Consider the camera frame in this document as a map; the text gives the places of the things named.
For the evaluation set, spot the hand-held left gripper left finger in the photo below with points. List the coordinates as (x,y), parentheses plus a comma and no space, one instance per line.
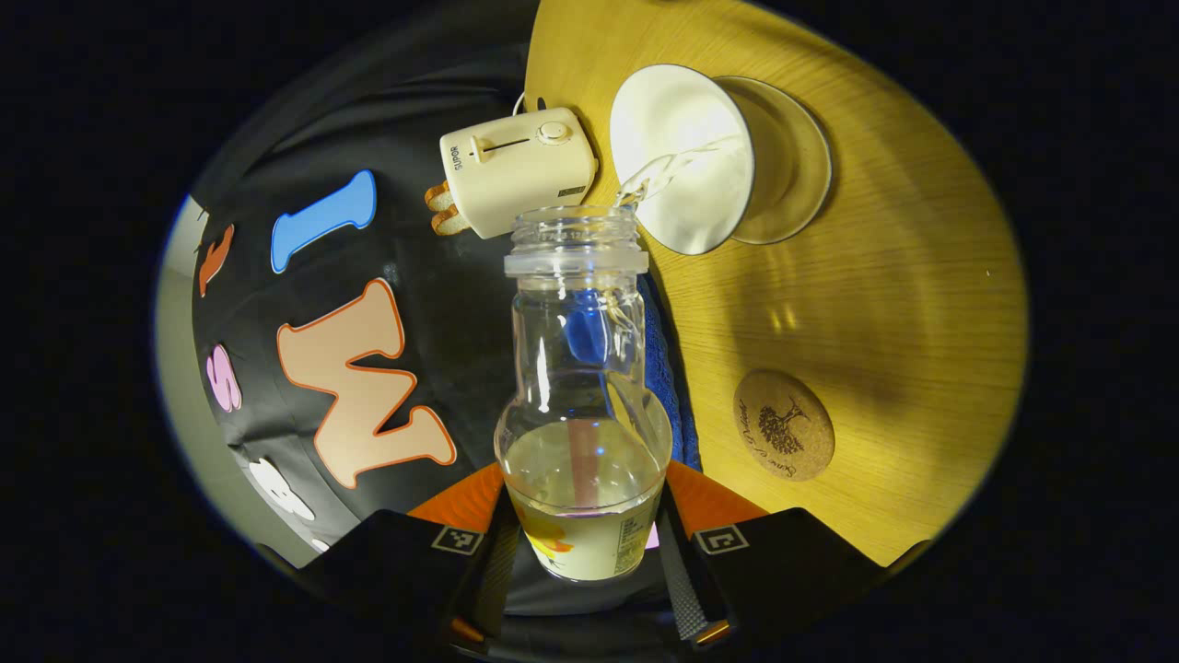
(396,562)

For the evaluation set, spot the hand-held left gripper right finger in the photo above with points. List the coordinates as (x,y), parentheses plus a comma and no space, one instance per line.
(792,562)

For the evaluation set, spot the round cork coaster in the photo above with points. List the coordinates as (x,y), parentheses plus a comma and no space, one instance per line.
(784,425)

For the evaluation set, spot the clear plastic water bottle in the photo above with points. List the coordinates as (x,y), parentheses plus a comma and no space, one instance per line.
(580,387)

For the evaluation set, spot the blue towel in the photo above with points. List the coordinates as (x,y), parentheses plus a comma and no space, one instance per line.
(668,368)

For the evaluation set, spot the black backdrop cloth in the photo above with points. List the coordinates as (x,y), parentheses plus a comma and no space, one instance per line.
(442,304)

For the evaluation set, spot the white saucer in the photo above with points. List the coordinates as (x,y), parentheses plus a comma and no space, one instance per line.
(792,157)

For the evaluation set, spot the cream toaster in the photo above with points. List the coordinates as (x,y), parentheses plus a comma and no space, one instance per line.
(516,170)

